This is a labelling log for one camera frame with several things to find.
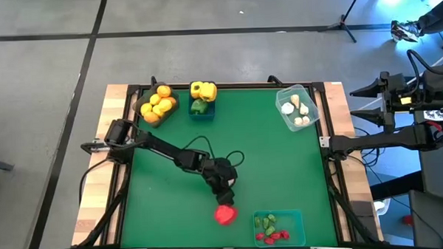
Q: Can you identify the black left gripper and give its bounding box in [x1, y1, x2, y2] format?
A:
[202, 156, 240, 208]

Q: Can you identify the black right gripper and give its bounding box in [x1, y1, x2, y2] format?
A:
[348, 69, 432, 136]

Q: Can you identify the red bell pepper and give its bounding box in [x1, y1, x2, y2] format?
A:
[213, 204, 239, 227]

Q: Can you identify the green bell pepper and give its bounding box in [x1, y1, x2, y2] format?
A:
[190, 98, 210, 116]

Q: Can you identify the clear plastic bin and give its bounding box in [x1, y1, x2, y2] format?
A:
[274, 83, 320, 134]

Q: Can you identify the printed tag paper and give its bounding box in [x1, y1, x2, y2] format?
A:
[422, 109, 443, 123]

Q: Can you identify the teal translucent plastic bin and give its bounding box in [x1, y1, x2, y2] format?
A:
[252, 209, 307, 249]

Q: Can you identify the wooden table board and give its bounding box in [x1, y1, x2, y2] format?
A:
[65, 83, 135, 248]
[323, 79, 385, 244]

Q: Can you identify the person's shoe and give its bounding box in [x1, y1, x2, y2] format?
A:
[390, 19, 421, 44]

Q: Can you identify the black tripod stand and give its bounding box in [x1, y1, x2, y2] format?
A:
[316, 0, 367, 45]

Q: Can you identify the blue plastic bin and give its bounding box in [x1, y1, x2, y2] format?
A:
[187, 80, 218, 123]

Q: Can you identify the small white object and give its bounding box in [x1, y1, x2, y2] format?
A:
[374, 199, 391, 216]

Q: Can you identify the black power box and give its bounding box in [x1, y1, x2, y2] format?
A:
[351, 199, 376, 224]

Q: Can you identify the smoky translucent plastic bin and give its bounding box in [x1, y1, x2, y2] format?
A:
[131, 80, 181, 129]

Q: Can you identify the white cable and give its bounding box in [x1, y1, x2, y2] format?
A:
[354, 48, 443, 112]

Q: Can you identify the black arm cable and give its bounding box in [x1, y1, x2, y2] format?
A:
[405, 48, 443, 97]
[181, 133, 246, 170]

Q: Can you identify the black cable bundle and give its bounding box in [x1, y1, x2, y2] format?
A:
[352, 126, 385, 172]

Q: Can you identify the black table frame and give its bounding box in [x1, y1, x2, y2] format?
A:
[94, 75, 360, 249]

